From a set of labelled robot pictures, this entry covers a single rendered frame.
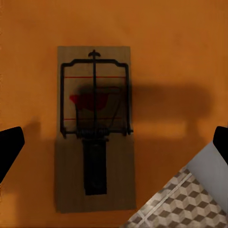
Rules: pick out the cabinet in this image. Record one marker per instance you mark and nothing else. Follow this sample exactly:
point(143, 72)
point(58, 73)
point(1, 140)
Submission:
point(179, 67)

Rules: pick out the mousetrap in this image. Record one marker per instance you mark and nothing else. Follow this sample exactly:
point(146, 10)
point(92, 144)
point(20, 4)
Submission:
point(95, 167)

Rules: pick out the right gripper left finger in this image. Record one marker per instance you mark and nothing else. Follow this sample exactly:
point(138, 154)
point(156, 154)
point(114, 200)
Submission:
point(11, 143)

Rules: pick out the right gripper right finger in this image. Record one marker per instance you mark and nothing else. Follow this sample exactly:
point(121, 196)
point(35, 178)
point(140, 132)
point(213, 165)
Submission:
point(220, 140)

